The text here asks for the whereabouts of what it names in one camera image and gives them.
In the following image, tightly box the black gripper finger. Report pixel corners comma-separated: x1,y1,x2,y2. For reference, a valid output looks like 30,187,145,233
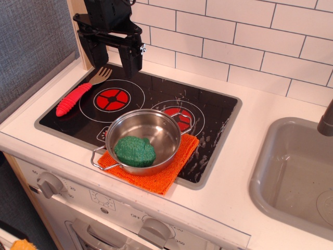
118,35,143,79
78,31,109,69

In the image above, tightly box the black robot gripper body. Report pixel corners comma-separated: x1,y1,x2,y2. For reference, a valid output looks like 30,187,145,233
73,1,142,48

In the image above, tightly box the green toy broccoli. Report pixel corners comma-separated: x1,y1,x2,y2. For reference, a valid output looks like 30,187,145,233
114,136,156,168

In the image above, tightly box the stainless steel pot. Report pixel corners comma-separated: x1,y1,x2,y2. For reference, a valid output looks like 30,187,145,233
91,109,193,176

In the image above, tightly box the black toy stovetop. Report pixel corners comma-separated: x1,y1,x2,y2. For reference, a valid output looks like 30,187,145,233
35,65,242,190

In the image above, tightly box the orange knitted cloth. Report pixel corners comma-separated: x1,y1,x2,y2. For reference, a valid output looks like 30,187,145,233
106,134,199,195

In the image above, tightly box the left grey oven knob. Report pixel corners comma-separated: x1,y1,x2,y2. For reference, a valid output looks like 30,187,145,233
37,172,63,199

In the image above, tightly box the grey oven knob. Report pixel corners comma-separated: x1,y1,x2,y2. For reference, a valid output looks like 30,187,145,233
138,218,171,249
37,172,63,199

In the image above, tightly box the right grey oven knob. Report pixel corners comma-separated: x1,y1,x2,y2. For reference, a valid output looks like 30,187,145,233
138,218,171,249

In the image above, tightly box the grey sink basin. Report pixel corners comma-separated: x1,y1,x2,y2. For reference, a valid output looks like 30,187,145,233
249,117,332,241

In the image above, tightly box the grey faucet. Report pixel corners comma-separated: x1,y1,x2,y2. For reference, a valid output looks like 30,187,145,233
317,100,333,136

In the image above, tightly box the orange object at bottom left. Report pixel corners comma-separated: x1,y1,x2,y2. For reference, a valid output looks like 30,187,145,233
10,239,37,250

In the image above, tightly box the fork with red handle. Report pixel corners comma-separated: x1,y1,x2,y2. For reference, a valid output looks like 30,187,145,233
56,67,112,117

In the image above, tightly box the grey oven door handle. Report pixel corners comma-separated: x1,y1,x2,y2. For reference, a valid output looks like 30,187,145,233
72,219,135,249

